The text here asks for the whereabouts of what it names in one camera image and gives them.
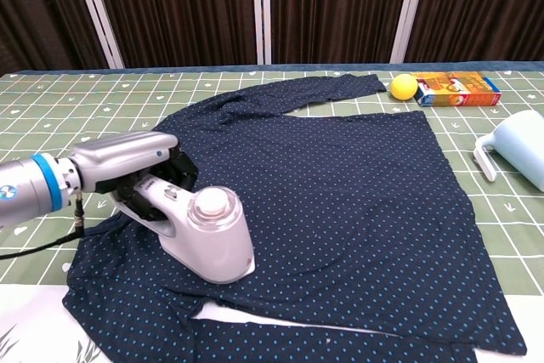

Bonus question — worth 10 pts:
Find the light blue handled mug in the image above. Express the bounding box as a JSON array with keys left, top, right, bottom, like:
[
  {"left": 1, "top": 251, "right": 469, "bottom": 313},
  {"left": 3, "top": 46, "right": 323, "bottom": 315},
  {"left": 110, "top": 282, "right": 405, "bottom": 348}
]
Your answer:
[{"left": 473, "top": 109, "right": 544, "bottom": 194}]

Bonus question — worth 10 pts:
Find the navy polka dot shirt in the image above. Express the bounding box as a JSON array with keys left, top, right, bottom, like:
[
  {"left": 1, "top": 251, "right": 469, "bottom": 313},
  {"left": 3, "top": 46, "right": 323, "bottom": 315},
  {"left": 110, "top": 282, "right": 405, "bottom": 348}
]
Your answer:
[{"left": 62, "top": 73, "right": 529, "bottom": 363}]

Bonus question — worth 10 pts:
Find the white handheld steam iron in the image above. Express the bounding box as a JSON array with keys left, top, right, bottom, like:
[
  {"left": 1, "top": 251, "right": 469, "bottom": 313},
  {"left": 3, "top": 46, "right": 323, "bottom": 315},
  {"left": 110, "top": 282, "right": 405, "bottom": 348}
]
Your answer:
[{"left": 110, "top": 175, "right": 258, "bottom": 286}]

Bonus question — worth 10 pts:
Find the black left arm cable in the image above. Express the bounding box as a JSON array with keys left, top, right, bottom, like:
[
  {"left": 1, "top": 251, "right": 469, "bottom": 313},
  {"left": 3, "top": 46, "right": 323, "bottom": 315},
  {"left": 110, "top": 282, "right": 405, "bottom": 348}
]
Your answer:
[{"left": 0, "top": 192, "right": 87, "bottom": 260}]

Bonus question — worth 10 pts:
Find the yellow ball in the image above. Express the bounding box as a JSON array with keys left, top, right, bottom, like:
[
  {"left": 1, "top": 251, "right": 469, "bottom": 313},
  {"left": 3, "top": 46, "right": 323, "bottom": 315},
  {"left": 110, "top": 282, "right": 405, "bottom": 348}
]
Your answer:
[{"left": 389, "top": 73, "right": 420, "bottom": 103}]

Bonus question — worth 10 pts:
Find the orange blue snack box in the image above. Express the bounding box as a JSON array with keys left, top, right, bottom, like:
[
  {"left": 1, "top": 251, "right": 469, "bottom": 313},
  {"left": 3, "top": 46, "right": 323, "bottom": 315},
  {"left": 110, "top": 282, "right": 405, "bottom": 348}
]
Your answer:
[{"left": 411, "top": 71, "right": 503, "bottom": 108}]

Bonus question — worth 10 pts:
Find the green grid tablecloth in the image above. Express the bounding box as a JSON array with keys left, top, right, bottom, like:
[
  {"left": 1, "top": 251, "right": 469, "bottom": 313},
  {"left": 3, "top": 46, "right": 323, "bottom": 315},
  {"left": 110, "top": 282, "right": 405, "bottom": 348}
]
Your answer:
[{"left": 0, "top": 66, "right": 544, "bottom": 363}]

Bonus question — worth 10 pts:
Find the brown curtain screen panel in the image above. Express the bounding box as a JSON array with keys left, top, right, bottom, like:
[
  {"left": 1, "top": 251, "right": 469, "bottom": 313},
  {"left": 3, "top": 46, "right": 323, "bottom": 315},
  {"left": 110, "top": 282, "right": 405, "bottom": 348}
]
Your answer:
[
  {"left": 390, "top": 0, "right": 544, "bottom": 65},
  {"left": 70, "top": 0, "right": 267, "bottom": 70},
  {"left": 0, "top": 0, "right": 125, "bottom": 77},
  {"left": 258, "top": 0, "right": 431, "bottom": 65}
]

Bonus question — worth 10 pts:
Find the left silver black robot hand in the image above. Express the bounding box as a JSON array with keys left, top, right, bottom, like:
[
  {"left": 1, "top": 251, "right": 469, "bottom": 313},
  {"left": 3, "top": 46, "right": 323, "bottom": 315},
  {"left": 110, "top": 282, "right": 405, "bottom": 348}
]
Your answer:
[{"left": 67, "top": 130, "right": 201, "bottom": 224}]

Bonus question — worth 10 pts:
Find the dark teal table padding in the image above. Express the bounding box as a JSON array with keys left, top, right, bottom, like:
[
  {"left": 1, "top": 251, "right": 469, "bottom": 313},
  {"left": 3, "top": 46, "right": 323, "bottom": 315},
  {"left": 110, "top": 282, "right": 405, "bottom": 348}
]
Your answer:
[{"left": 16, "top": 60, "right": 544, "bottom": 76}]

